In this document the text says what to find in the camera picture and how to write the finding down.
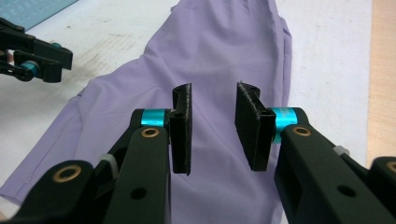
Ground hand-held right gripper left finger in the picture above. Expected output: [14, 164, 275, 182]
[104, 82, 193, 224]

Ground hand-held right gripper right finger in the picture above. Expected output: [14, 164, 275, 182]
[234, 81, 396, 224]

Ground light blue plastic basket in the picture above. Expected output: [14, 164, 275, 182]
[0, 0, 78, 32]

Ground purple shorts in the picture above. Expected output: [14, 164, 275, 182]
[0, 0, 293, 224]

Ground white foam mat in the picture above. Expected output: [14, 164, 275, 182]
[0, 0, 373, 224]

